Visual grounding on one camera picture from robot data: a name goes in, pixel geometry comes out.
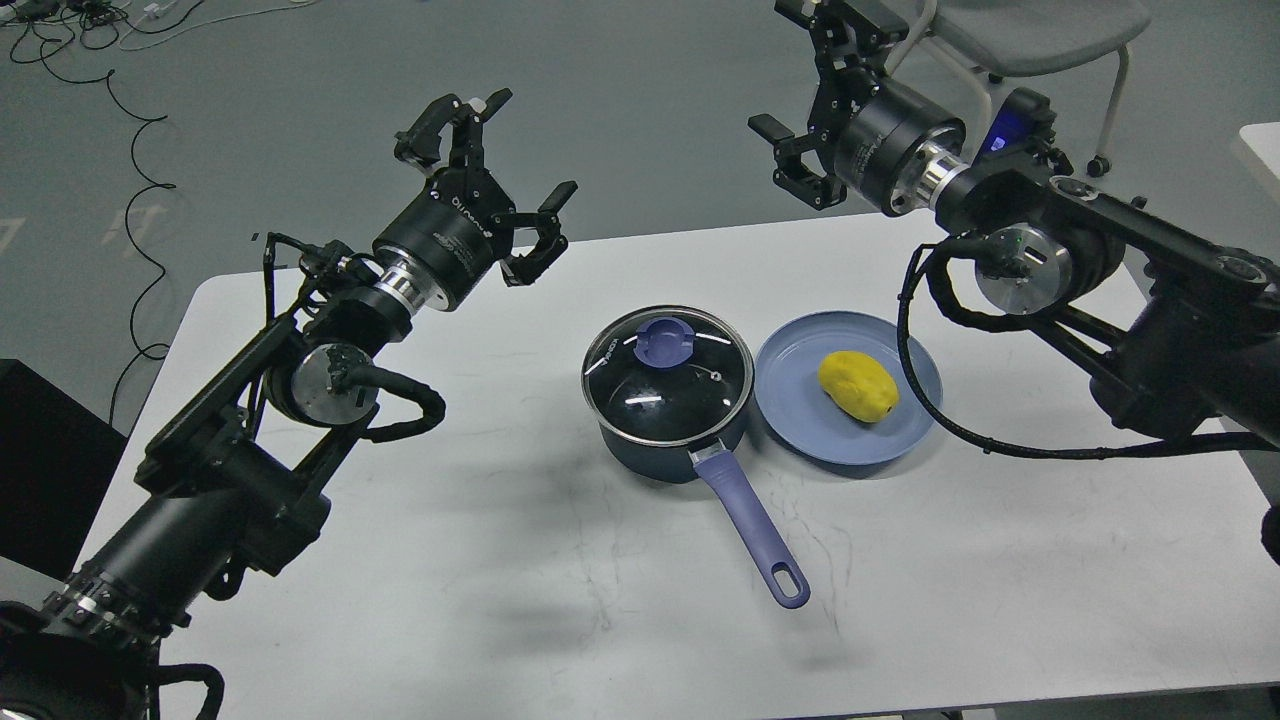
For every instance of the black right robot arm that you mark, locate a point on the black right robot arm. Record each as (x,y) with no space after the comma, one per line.
(1177,334)

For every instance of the grey office chair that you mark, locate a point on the grey office chair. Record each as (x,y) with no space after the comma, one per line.
(985,42)

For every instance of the dark blue saucepan purple handle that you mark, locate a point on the dark blue saucepan purple handle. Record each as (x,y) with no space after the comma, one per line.
(712,461)

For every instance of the blue round plate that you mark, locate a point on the blue round plate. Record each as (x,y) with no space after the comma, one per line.
(799,412)

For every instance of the glass pot lid purple knob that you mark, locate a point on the glass pot lid purple knob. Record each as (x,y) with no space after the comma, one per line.
(667,376)

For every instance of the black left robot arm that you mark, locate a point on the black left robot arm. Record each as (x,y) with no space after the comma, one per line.
(235,480)

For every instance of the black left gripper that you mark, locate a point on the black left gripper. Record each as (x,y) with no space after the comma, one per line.
(447,236)

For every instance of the black box at left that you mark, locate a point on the black box at left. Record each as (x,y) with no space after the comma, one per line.
(57,462)

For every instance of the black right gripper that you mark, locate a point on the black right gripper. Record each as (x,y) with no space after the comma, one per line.
(867,127)

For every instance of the white table at right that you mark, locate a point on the white table at right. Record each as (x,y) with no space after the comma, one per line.
(1257,145)

